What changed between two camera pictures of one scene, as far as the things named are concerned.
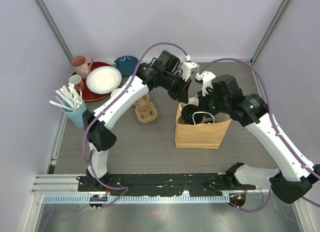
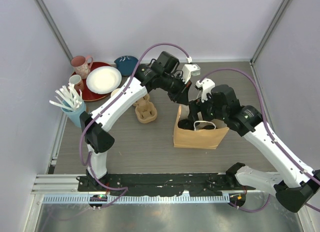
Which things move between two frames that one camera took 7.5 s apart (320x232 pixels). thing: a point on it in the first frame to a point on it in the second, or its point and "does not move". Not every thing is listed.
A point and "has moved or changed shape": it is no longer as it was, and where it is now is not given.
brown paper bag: (205, 135) does not move
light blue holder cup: (76, 116) does not move
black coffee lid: (208, 120) to (209, 127)
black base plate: (159, 184) does not move
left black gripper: (182, 94) does not move
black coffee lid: (187, 114) has moved or changed shape
